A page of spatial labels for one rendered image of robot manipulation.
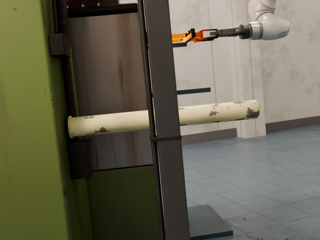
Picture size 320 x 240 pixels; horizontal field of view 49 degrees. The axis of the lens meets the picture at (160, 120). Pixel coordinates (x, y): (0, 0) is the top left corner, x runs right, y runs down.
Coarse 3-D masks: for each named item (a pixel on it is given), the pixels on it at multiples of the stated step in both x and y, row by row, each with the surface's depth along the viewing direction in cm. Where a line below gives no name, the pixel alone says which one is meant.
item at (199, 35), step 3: (201, 30) 170; (204, 30) 172; (207, 30) 172; (183, 33) 170; (198, 33) 171; (201, 33) 171; (174, 36) 170; (177, 36) 170; (180, 36) 170; (183, 36) 170; (198, 36) 171; (201, 36) 171; (174, 39) 172; (177, 39) 173; (201, 39) 173; (204, 39) 174
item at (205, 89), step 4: (200, 88) 154; (204, 88) 154; (208, 88) 155; (180, 92) 153; (184, 92) 153; (188, 92) 154; (192, 92) 154; (196, 92) 154; (200, 92) 154; (152, 96) 152
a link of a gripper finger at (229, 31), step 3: (219, 30) 170; (222, 30) 170; (225, 30) 170; (228, 30) 170; (231, 30) 170; (234, 30) 170; (222, 33) 170; (225, 33) 170; (228, 33) 170; (231, 33) 170
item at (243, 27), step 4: (240, 24) 175; (244, 24) 173; (248, 24) 174; (240, 28) 175; (244, 28) 172; (248, 28) 172; (240, 32) 172; (244, 32) 172; (248, 32) 172; (240, 36) 176; (244, 36) 173; (248, 36) 174
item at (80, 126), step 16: (128, 112) 81; (144, 112) 80; (192, 112) 80; (208, 112) 80; (224, 112) 80; (240, 112) 81; (256, 112) 81; (80, 128) 79; (96, 128) 79; (112, 128) 80; (128, 128) 80; (144, 128) 81
